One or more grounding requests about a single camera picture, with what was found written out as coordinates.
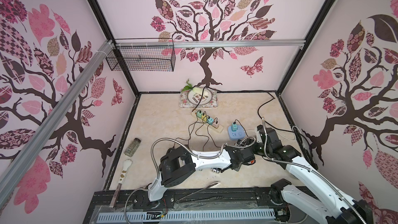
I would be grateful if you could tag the teal USB charger on cube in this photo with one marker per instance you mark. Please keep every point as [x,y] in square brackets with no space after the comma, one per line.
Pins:
[234,127]

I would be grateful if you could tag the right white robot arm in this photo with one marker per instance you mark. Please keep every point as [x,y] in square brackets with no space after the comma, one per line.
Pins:
[328,205]

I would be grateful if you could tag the aluminium rail back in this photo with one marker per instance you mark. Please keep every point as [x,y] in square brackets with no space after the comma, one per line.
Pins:
[213,44]

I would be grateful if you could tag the metal tongs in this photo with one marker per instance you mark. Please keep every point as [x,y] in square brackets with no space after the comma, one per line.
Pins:
[200,190]

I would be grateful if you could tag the aluminium rail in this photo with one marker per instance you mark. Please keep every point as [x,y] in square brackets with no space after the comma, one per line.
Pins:
[17,169]
[213,44]

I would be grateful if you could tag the beige power strip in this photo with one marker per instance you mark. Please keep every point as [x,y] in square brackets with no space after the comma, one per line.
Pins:
[203,118]

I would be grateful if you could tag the black wire basket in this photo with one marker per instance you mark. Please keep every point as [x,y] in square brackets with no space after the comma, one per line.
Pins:
[143,54]

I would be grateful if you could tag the white slotted cable duct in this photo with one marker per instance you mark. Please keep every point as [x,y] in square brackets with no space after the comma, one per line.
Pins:
[185,216]

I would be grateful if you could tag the blue square power cube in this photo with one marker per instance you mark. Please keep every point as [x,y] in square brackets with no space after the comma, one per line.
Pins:
[237,135]

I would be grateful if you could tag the pale green vegetable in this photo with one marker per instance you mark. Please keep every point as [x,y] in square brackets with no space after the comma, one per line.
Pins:
[197,90]

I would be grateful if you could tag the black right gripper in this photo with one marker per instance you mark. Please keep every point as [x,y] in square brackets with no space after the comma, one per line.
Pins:
[265,134]

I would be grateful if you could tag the glass spice jar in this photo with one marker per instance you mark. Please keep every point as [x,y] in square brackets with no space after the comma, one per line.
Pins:
[132,147]

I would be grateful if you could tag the red electric shaver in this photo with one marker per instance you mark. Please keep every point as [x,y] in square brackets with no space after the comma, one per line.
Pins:
[251,162]

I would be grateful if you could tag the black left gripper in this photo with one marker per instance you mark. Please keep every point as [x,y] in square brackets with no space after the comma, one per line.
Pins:
[238,168]

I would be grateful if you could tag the white plate with red print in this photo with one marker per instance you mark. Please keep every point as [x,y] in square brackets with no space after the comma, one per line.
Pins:
[200,99]

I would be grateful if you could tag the aluminium rail left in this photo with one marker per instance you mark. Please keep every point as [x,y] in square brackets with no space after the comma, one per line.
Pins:
[17,169]

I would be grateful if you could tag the floral rectangular tray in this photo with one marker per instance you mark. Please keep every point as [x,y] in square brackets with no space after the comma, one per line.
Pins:
[184,103]

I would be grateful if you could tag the green leaf sprig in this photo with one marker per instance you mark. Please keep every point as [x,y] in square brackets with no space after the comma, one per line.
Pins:
[188,86]

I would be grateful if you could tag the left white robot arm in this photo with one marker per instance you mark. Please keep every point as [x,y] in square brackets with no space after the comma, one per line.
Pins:
[180,163]

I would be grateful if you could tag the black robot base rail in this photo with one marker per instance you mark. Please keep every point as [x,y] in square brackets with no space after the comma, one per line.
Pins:
[210,199]

